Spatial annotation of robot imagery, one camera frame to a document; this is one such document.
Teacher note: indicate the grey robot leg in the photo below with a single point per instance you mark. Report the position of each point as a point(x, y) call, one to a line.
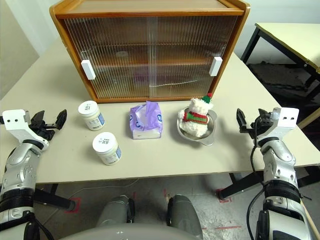
point(185, 215)
point(115, 212)

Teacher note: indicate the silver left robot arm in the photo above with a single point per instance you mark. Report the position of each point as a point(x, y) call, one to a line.
point(18, 170)

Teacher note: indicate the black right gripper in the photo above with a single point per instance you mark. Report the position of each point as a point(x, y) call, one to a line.
point(258, 126)

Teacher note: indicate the ribbed clear sliding door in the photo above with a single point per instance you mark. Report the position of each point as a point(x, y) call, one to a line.
point(112, 62)
point(187, 50)

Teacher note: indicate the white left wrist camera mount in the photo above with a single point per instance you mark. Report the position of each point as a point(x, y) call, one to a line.
point(13, 120)

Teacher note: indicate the white jar with blue label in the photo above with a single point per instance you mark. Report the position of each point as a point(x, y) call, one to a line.
point(106, 150)
point(91, 117)

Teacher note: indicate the grey left robot leg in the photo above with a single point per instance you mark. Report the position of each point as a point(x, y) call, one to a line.
point(115, 212)

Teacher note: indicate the white plush toy striped sweater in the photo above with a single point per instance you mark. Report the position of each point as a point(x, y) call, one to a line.
point(195, 125)

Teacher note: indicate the beige table with black frame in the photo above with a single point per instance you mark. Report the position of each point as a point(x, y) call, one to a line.
point(282, 35)

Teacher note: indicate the grey robot torso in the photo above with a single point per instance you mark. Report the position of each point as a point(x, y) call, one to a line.
point(130, 233)

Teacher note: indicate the grey right robot leg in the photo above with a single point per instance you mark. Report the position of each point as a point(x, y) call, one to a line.
point(185, 215)

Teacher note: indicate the wooden cabinet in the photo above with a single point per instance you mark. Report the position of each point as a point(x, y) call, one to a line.
point(75, 12)

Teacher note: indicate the purple tissue pack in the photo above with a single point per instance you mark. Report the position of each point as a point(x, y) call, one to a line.
point(147, 125)

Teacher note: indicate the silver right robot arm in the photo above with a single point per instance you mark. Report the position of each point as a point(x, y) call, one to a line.
point(277, 162)

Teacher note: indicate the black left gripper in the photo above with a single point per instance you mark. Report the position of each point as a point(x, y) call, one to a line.
point(43, 130)

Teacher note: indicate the black table leg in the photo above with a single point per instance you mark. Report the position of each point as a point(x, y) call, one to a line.
point(237, 190)
point(55, 200)

